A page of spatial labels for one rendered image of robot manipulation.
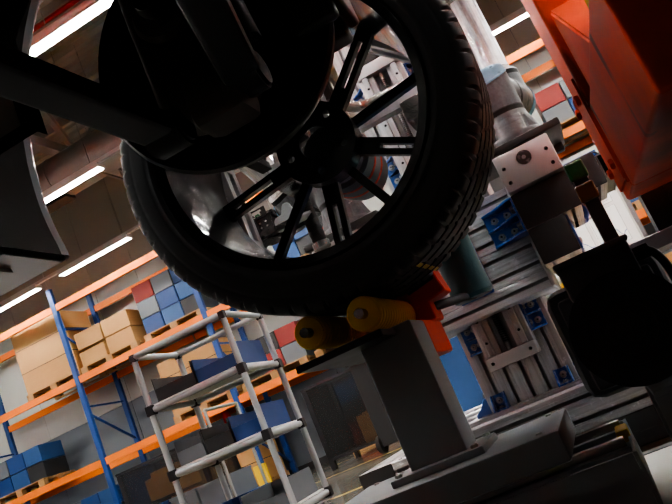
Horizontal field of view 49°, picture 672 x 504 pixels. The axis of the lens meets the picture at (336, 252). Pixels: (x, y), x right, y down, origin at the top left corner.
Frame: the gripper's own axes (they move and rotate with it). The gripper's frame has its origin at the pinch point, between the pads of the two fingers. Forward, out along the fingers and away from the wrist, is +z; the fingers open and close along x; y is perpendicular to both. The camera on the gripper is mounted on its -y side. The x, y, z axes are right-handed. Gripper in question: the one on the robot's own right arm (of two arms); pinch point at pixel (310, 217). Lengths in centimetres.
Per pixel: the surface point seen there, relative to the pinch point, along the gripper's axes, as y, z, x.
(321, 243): -7.5, 0.7, -2.1
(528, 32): 417, 165, 1025
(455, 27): 1, 49, -52
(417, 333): -40, 22, -45
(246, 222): -2.1, -6.0, -25.1
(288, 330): 131, -371, 924
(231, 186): 6.5, -6.0, -25.4
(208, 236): -10, -3, -52
